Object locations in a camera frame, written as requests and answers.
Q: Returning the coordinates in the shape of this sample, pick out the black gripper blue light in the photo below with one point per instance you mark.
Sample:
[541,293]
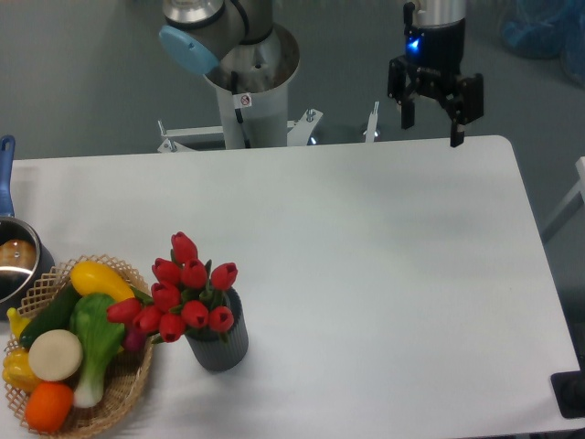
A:
[431,67]

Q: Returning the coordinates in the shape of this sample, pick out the red tulip bouquet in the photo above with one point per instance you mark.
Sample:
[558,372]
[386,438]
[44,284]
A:
[189,297]

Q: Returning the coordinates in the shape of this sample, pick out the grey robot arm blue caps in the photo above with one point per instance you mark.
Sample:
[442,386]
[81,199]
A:
[222,25]

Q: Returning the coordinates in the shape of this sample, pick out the dark grey ribbed vase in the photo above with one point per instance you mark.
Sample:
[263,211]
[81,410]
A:
[216,352]

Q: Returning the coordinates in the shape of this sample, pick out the blue plastic bag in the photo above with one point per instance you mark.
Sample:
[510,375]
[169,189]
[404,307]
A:
[546,30]

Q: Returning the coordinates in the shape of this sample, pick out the black device table edge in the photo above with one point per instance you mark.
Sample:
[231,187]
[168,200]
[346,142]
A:
[569,392]

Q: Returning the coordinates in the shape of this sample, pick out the purple red radish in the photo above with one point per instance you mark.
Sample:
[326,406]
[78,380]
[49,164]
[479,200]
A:
[134,340]

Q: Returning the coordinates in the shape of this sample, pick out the yellow squash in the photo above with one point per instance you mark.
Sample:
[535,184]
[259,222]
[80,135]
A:
[89,277]

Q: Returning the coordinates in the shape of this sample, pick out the green bok choy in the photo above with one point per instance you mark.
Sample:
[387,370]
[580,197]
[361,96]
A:
[100,341]

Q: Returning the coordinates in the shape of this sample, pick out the woven wicker basket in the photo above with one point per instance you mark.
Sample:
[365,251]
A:
[125,378]

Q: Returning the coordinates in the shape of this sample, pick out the dark green cucumber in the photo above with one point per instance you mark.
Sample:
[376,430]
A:
[55,315]

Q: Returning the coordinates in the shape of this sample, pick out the round beige bun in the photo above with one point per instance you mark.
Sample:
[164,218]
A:
[55,355]

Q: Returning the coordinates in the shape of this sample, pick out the yellow banana tip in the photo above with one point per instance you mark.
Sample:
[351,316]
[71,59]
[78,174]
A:
[17,322]

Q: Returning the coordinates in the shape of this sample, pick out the orange fruit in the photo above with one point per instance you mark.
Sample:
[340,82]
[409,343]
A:
[48,406]

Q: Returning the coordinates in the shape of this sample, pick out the yellow bell pepper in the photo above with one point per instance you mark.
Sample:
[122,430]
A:
[17,371]

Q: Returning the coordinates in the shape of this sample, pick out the white frame right edge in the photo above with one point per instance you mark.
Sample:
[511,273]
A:
[569,205]

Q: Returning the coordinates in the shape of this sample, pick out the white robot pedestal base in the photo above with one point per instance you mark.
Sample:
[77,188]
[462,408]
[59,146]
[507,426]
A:
[252,87]

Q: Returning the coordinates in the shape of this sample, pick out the blue handled saucepan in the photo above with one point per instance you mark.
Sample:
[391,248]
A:
[24,257]

